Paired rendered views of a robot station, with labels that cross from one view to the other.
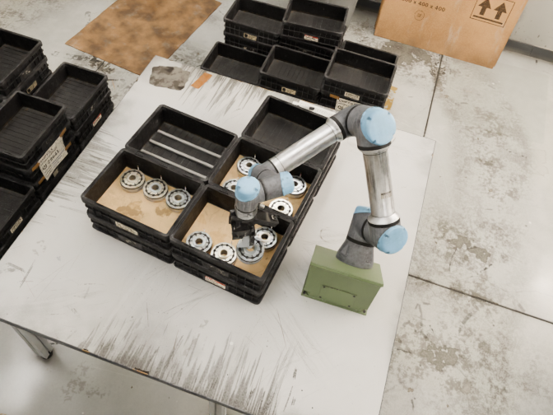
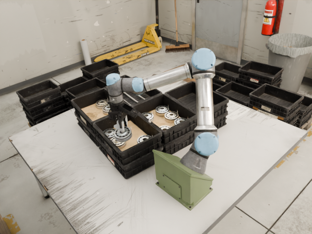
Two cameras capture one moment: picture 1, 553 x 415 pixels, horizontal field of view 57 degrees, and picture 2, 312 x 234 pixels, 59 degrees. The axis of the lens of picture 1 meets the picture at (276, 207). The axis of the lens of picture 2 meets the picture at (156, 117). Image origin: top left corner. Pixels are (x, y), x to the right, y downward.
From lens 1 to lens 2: 1.13 m
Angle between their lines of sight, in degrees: 35
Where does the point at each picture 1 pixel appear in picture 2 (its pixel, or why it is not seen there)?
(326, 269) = (159, 156)
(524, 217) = not seen: outside the picture
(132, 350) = (49, 177)
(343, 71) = (268, 97)
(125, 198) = (94, 110)
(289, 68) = (237, 95)
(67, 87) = not seen: hidden behind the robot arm
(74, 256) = (61, 132)
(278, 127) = (193, 99)
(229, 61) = not seen: hidden behind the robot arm
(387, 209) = (204, 119)
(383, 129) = (204, 59)
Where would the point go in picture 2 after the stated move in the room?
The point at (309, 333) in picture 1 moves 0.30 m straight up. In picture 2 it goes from (145, 206) to (139, 167)
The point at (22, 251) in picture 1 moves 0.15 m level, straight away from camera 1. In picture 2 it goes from (44, 125) to (47, 115)
